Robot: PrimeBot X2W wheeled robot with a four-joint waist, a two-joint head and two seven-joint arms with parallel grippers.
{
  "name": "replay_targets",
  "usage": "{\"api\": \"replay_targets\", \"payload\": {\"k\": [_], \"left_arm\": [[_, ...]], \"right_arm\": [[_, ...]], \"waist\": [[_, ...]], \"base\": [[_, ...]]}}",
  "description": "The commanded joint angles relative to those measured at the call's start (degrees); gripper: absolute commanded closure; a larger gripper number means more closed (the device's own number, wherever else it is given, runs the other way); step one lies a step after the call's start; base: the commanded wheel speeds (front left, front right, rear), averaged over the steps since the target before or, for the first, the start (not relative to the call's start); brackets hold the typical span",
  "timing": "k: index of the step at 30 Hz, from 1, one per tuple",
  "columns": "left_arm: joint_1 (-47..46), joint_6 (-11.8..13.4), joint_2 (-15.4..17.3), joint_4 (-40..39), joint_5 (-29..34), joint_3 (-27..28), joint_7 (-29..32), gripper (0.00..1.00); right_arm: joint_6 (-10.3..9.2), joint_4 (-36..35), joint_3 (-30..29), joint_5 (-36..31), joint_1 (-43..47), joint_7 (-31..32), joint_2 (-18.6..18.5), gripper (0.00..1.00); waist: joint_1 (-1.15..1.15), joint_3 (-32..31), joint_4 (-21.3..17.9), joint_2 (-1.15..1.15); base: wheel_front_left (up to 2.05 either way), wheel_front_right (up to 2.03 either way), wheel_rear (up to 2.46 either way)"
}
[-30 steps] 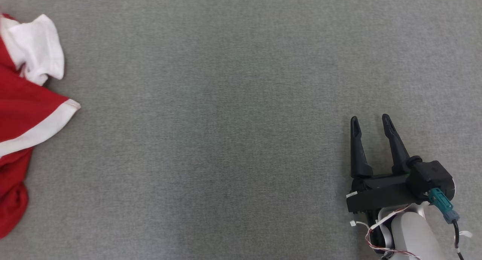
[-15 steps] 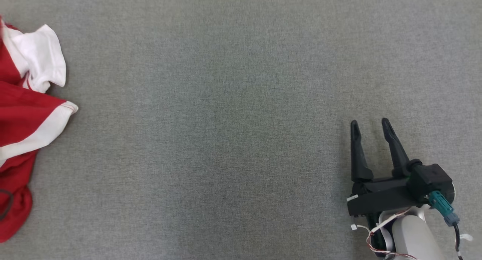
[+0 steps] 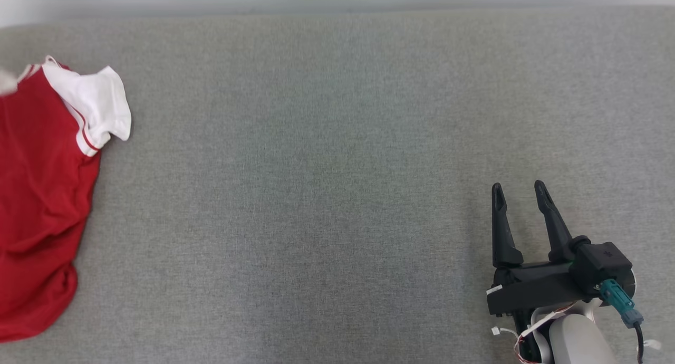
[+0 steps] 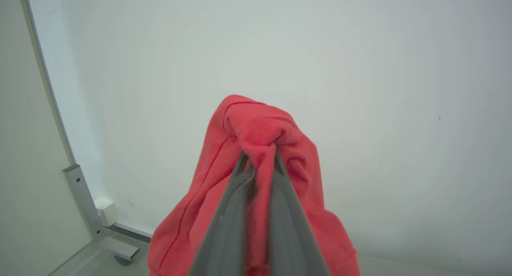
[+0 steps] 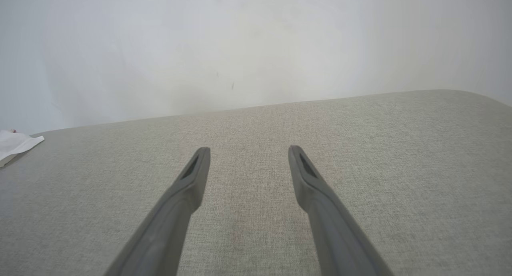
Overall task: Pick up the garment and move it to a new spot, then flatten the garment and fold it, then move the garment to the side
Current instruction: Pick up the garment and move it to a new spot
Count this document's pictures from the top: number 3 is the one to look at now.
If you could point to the red jersey with white sleeves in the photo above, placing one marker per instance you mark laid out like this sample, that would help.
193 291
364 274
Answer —
42 195

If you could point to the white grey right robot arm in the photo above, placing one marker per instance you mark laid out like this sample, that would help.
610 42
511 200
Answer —
577 340

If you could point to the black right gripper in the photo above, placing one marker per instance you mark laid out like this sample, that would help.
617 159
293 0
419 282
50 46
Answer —
538 290

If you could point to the grey fabric sofa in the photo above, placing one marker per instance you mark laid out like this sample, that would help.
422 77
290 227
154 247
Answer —
316 195

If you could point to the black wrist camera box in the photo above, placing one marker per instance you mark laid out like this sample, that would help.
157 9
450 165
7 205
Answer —
604 264

